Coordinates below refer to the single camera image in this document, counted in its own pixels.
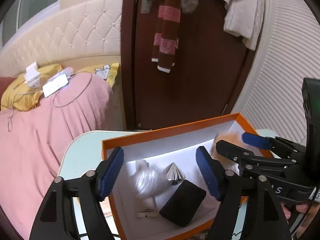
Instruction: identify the white tissue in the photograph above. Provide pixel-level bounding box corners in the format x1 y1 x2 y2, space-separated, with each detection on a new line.
132 167 170 197

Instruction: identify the dark red pillow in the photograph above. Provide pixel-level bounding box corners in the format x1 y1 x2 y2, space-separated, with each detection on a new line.
0 76 16 99

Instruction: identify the beige tufted headboard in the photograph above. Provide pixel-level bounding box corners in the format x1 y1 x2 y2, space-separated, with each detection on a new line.
1 0 123 76

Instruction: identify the white tissue pack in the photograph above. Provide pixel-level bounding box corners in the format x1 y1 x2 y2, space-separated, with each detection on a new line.
24 62 41 88

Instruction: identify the striped red scarf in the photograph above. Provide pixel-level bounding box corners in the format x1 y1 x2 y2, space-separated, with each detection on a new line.
151 0 181 73

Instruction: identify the white Red Earth tube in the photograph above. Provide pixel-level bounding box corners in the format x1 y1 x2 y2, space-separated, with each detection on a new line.
135 159 158 219

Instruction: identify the pink bed quilt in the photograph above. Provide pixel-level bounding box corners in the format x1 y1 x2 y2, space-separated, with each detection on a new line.
1 73 112 239

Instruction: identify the brown plush toy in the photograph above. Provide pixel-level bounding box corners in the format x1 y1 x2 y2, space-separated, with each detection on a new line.
210 132 245 159

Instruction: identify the lit smartphone on bed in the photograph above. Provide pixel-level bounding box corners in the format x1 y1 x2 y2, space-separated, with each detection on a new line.
42 74 69 98

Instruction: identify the silver cone object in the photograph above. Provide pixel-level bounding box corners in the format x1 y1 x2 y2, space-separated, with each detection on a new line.
162 163 185 185

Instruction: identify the dark glasses case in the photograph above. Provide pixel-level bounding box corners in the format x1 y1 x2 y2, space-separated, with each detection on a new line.
159 180 206 227

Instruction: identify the dark red wooden door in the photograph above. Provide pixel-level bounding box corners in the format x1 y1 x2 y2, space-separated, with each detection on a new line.
120 0 256 130

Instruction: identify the yellow cartoon pillow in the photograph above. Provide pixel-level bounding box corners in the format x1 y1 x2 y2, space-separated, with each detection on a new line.
78 63 120 87

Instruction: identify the white knit sweater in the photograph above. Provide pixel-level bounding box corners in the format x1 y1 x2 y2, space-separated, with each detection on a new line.
223 0 265 50

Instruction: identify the person right hand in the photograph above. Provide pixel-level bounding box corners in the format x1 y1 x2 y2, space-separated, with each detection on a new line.
281 202 319 229

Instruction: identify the orange cardboard box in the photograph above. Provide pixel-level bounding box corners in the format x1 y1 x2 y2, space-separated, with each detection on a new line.
101 112 275 240

